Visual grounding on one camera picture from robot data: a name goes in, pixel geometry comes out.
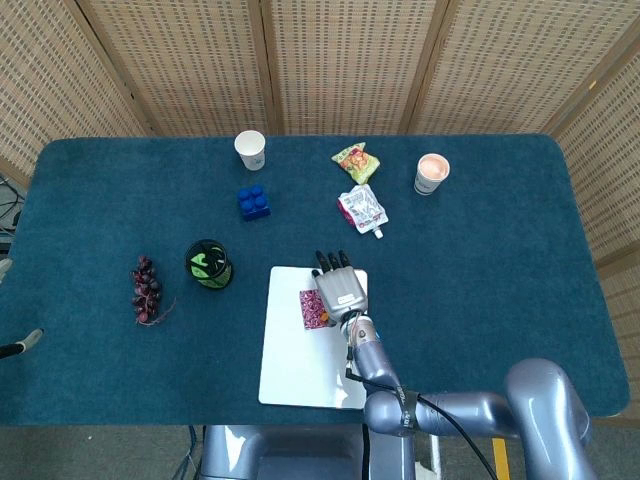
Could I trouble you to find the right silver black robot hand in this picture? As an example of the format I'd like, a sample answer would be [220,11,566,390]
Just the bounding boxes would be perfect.
[310,249,370,327]

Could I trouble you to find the bamboo folding screen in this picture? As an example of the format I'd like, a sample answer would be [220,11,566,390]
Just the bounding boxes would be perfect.
[0,0,640,321]

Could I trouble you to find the white table leg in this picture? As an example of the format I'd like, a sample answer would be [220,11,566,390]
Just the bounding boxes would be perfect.
[428,433,444,476]

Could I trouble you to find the green snack bag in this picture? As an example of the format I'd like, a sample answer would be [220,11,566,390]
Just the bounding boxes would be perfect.
[330,141,381,185]

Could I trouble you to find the blue felt table cover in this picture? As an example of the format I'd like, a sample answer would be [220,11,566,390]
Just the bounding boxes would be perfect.
[0,133,632,428]

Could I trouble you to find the empty white paper cup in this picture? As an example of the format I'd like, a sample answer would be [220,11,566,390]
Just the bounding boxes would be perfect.
[233,130,267,172]

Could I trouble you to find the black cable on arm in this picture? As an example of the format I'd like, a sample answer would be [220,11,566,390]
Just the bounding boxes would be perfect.
[343,344,490,480]

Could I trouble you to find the purple grape bunch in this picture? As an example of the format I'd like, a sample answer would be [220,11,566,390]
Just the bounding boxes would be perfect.
[130,255,178,327]

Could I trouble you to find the pink snack packet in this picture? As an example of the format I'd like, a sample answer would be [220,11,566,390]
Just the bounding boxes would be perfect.
[298,288,335,332]

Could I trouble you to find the black background cables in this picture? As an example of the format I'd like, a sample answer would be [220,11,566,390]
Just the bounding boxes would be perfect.
[0,174,25,241]

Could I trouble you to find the paper cup with pink filling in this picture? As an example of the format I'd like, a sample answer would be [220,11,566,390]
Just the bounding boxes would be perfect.
[413,153,451,196]

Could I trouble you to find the white rectangular board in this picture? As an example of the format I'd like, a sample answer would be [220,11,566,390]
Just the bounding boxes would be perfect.
[257,265,369,412]

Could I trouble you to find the blue building block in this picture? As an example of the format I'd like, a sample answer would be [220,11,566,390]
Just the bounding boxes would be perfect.
[237,183,272,222]

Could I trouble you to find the white spouted drink pouch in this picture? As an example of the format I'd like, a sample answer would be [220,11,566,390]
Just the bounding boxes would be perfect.
[337,183,390,240]

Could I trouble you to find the grey cables beside base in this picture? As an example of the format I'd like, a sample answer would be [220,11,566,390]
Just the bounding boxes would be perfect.
[172,424,203,480]

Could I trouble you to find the left black grey robot hand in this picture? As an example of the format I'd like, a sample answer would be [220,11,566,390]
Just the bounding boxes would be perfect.
[0,258,45,360]

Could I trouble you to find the grey robot torso base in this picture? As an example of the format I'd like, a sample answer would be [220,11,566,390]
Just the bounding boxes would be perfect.
[198,423,417,480]

